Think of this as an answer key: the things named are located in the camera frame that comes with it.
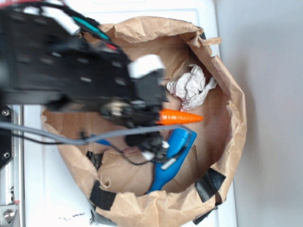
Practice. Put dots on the orange toy carrot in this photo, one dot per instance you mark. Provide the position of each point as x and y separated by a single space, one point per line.
171 117

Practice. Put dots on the black tape strip left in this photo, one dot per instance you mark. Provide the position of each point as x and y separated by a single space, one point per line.
100 198

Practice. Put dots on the crumpled white paper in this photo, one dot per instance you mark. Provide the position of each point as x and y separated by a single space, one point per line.
191 88

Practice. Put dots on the black tape strip right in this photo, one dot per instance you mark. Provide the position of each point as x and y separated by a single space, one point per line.
208 186

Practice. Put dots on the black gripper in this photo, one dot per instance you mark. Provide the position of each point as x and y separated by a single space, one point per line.
42 64

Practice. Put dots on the aluminium frame rail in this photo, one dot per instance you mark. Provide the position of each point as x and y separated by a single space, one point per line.
12 197

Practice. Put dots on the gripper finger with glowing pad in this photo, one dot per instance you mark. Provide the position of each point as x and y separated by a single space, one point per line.
146 73

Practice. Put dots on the brown paper bag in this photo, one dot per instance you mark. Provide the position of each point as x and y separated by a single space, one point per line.
220 136

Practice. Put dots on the black tape strip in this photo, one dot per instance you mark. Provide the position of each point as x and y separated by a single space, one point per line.
208 186
100 198

